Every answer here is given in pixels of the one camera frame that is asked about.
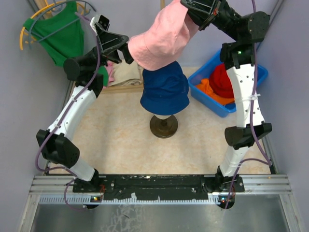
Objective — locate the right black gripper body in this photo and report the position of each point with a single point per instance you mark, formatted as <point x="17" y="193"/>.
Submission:
<point x="224" y="18"/>

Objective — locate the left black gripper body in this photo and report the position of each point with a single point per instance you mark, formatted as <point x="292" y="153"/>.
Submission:
<point x="92" y="56"/>

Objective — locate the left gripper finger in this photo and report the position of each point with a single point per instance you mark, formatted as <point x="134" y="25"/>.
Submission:
<point x="126" y="54"/>
<point x="109" y="43"/>

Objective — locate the pink hat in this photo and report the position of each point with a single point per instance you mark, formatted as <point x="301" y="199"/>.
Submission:
<point x="164" y="42"/>

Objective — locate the blue hat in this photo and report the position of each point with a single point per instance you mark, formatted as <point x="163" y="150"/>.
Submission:
<point x="165" y="91"/>

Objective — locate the blue plastic bin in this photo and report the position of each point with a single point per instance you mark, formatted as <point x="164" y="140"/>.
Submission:
<point x="204" y="73"/>

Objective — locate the wooden clothes rack with tray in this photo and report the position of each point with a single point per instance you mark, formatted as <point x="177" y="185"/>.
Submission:
<point x="120" y="89"/>

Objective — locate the cream mannequin head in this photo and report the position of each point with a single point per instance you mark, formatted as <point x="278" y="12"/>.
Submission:
<point x="163" y="128"/>

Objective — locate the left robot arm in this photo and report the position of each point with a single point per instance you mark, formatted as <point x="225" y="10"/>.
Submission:
<point x="56" y="142"/>

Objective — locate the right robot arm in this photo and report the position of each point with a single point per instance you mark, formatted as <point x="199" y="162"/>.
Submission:
<point x="239" y="59"/>

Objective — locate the beige cloth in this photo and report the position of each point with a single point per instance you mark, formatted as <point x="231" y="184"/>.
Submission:
<point x="124" y="74"/>

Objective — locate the pink cloth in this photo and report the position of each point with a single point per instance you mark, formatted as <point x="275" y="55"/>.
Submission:
<point x="110" y="71"/>

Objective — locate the green shirt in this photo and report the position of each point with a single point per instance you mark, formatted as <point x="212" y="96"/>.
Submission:
<point x="65" y="44"/>

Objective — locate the grey hanger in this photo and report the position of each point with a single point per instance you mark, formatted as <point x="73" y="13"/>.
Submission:
<point x="44" y="27"/>

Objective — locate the red hat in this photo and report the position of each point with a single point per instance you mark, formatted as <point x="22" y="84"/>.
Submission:
<point x="220" y="82"/>

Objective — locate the yellow hanger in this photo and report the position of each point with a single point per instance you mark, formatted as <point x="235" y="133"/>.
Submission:
<point x="28" y="38"/>

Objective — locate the orange hat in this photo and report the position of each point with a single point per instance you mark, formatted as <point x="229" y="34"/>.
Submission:
<point x="205" y="87"/>

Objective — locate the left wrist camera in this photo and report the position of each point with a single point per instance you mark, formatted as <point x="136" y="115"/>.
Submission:
<point x="100" y="19"/>

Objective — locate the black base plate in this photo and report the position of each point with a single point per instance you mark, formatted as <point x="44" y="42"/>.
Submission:
<point x="158" y="187"/>

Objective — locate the aluminium rail frame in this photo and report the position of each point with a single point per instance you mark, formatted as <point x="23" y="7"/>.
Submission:
<point x="59" y="189"/>

